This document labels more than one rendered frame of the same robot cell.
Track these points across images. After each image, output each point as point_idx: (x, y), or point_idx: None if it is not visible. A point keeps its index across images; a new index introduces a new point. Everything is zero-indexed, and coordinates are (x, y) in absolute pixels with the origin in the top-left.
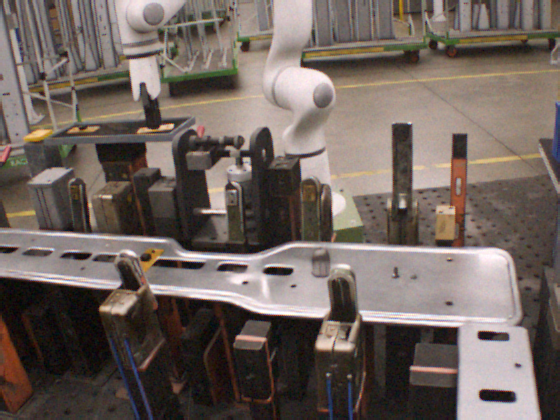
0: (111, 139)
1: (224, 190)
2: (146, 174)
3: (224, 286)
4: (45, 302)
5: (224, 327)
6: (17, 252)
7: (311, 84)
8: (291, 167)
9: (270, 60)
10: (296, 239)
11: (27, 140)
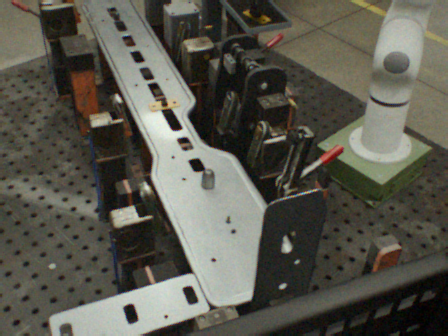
0: (226, 6)
1: (227, 94)
2: (219, 48)
3: (162, 150)
4: None
5: None
6: (129, 48)
7: (389, 47)
8: (266, 108)
9: (393, 3)
10: None
11: None
